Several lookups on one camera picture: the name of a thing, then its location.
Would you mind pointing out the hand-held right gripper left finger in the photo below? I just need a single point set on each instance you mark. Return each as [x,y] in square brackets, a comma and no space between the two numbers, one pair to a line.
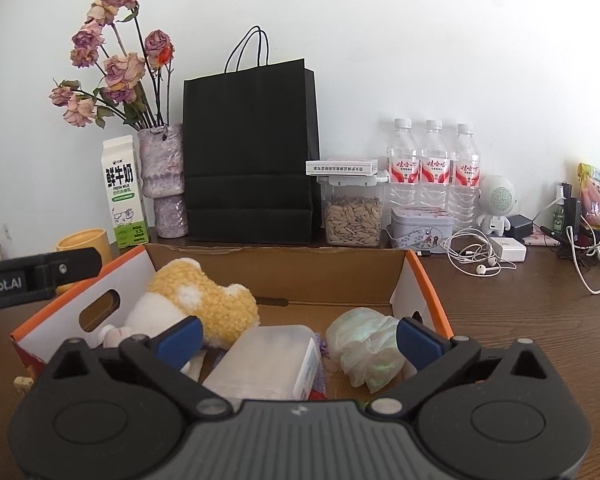
[180,340]

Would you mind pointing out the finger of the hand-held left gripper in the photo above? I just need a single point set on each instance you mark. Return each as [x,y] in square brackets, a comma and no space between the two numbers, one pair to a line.
[77,262]

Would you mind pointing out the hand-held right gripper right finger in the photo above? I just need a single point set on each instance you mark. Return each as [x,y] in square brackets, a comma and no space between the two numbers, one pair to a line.
[420,345]

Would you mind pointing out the white and yellow plush toy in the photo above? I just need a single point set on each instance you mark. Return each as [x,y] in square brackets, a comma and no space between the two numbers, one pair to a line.
[215,305]

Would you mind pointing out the translucent plastic box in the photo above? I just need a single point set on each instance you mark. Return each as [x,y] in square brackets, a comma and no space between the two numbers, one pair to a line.
[265,360]

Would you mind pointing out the red cardboard box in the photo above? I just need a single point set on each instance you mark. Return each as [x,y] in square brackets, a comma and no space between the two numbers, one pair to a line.
[280,275]

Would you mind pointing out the yellow mug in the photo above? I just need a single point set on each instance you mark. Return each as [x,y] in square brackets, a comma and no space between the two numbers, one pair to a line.
[82,240]

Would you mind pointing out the crumpled white plastic bag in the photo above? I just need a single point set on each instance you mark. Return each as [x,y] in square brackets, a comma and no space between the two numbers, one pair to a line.
[365,345]

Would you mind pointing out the white milk carton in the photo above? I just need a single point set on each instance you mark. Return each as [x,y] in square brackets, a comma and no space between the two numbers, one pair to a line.
[125,195]

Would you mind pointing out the white earphones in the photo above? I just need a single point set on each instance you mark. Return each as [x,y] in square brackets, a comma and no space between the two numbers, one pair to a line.
[472,256]

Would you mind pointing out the printed tin box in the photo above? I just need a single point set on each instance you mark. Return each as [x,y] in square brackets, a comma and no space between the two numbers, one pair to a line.
[422,230]

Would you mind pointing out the purple vase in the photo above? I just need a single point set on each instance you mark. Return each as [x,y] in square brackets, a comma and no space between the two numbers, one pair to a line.
[162,180]

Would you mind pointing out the white power adapter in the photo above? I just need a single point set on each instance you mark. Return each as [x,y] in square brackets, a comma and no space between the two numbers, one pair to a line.
[509,250]

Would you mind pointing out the clear seed container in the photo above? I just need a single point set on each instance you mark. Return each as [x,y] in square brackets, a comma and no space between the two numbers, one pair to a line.
[352,220]

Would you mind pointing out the black power adapter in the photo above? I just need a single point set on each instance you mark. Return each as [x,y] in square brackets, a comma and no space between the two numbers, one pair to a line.
[521,226]

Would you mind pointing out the pink phone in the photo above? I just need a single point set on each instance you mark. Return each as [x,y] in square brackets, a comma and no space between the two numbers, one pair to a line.
[537,239]

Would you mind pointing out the white robot speaker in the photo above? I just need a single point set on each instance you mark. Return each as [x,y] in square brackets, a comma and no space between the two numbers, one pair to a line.
[497,200]

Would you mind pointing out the clear water bottle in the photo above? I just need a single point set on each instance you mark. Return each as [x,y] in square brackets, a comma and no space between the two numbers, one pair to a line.
[435,170]
[403,170]
[466,175]

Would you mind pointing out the small green bottle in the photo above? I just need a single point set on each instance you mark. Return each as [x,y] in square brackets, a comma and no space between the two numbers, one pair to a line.
[557,215]

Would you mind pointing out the black paper bag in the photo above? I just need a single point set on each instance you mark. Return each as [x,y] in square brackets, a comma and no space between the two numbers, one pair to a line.
[250,160]

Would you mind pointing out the white flat box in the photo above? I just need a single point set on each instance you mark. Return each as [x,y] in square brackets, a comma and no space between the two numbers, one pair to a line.
[342,167]

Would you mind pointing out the dried pink roses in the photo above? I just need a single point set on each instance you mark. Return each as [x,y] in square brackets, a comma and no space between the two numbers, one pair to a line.
[122,72]

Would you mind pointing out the black upright box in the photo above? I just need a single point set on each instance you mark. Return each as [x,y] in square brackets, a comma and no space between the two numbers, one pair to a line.
[571,212]

